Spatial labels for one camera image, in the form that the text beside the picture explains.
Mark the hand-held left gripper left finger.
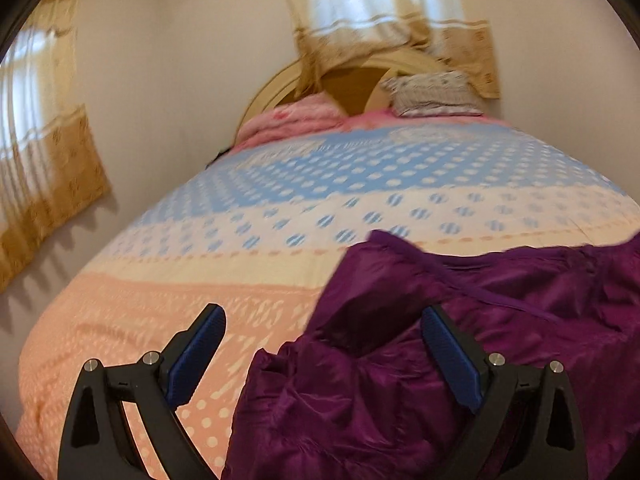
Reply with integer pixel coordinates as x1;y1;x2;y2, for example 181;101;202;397
57;303;227;480

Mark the cream wooden headboard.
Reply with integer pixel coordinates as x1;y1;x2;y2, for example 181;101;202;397
235;52;451;147

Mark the long yellow window curtain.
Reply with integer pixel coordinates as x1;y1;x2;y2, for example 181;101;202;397
0;0;114;293

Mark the striped floral pillow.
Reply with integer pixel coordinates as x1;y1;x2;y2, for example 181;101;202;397
382;71;487;119

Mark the pink bed sheet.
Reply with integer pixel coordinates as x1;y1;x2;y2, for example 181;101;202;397
345;109;506;133

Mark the purple hooded puffer jacket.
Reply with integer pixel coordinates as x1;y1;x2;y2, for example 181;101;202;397
222;230;640;480

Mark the pink folded blanket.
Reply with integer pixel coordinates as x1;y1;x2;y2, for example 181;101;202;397
237;94;351;150

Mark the bed with polka-dot quilt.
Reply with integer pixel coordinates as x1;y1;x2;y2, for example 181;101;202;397
15;122;640;480

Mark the short yellow window curtain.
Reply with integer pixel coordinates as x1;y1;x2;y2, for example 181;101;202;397
270;0;502;106

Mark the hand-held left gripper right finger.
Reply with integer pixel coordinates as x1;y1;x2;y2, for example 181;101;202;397
421;305;590;480

